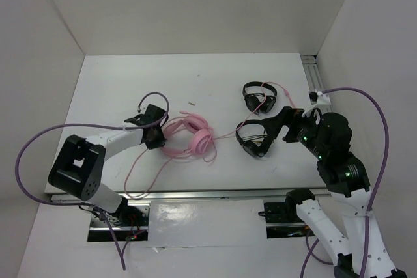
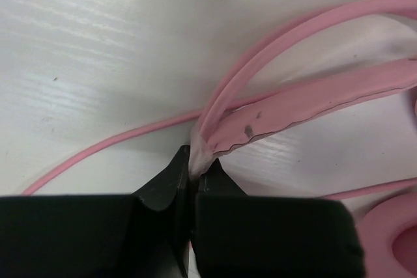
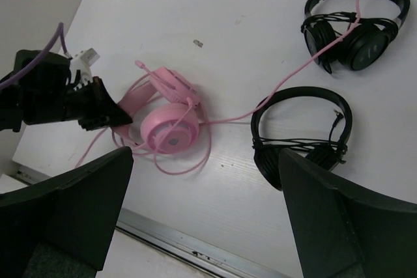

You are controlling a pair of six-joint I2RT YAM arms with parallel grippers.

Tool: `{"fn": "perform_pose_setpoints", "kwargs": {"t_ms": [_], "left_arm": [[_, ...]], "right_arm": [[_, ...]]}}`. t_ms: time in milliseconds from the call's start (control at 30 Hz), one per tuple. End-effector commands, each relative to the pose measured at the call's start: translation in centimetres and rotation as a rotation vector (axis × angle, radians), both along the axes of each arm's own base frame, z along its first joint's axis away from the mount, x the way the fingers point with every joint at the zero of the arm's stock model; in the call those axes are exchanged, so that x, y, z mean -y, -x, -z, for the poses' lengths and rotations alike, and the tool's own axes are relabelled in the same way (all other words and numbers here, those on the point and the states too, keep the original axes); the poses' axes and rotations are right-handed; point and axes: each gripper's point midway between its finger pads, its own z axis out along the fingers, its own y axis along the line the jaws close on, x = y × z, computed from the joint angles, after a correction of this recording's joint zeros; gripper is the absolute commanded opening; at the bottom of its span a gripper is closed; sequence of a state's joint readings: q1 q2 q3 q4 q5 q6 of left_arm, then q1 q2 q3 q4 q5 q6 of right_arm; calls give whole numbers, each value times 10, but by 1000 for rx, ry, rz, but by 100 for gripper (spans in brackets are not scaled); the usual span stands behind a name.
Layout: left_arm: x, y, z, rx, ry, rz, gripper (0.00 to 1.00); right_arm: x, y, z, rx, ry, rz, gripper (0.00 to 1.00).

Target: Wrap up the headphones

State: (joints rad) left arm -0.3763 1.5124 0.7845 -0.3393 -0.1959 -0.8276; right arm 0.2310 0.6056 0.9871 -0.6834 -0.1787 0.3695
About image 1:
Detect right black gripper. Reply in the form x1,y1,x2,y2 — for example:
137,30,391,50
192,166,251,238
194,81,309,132
259,104,326,157

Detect pink headphones with cable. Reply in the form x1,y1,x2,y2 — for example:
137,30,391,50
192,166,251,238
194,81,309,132
123,81,297,199

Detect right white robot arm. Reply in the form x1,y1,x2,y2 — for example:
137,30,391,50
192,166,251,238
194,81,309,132
261,106,406,277

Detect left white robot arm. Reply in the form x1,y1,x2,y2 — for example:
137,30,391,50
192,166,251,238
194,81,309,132
48,104,167,225

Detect far black headphones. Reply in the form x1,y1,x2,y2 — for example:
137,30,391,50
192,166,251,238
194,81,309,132
242,81,278,115

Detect black headphones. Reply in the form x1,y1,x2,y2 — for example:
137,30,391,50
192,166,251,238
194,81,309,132
235,119,274,158
242,81,278,115

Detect near black headphones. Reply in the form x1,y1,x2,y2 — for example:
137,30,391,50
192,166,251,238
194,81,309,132
235,119,274,158

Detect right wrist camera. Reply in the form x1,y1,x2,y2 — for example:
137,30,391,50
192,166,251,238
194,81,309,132
302,91,331,117

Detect right side aluminium rail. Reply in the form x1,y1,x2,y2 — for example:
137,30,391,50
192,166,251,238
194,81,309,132
300,55,323,91

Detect aluminium rail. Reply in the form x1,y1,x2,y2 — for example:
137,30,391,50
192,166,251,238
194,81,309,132
300,55,323,91
44,188,330,204

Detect front aluminium rail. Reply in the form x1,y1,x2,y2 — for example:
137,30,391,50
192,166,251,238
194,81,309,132
44,188,330,204

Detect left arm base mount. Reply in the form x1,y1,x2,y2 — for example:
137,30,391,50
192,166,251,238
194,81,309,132
87,203,150,242

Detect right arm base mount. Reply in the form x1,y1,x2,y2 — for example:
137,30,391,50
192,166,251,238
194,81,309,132
258,202,309,239

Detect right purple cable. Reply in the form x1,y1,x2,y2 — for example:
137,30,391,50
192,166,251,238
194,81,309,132
299,87,390,278

